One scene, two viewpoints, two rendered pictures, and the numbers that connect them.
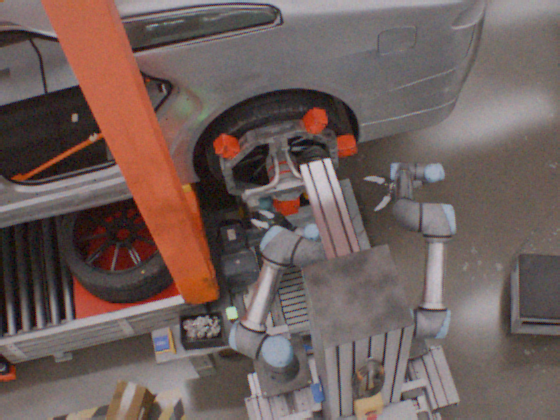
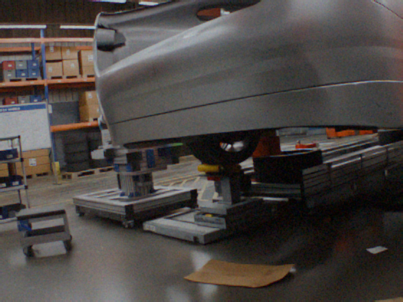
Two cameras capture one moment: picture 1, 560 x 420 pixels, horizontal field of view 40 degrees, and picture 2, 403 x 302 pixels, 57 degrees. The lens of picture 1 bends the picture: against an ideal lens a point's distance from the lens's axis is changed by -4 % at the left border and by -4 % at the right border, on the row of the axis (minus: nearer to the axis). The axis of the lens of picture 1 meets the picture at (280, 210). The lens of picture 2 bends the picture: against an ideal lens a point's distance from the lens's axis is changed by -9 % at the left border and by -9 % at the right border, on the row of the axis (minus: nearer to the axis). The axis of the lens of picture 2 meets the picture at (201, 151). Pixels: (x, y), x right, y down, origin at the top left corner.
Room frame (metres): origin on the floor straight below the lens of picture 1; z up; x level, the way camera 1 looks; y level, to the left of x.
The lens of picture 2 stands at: (4.63, -1.95, 0.81)
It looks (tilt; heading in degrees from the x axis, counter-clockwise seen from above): 3 degrees down; 145
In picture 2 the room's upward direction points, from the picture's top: 7 degrees counter-clockwise
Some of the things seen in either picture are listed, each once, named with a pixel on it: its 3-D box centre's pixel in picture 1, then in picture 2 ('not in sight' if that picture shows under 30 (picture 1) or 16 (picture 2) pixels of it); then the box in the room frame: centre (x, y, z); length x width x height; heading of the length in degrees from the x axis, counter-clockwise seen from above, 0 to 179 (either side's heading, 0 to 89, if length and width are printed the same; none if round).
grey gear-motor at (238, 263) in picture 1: (236, 251); (236, 189); (1.89, 0.26, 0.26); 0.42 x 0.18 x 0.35; 4
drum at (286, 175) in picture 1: (283, 175); not in sight; (1.93, -0.05, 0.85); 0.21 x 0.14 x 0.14; 4
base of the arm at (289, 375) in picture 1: (280, 362); not in sight; (1.04, 0.10, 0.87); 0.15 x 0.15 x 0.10
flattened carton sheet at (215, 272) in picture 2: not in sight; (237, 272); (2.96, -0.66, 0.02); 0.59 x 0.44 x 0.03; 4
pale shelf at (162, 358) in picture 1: (197, 338); not in sight; (1.37, 0.49, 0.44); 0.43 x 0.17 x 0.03; 94
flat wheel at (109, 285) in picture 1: (125, 238); (288, 165); (2.01, 0.82, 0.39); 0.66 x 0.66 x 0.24
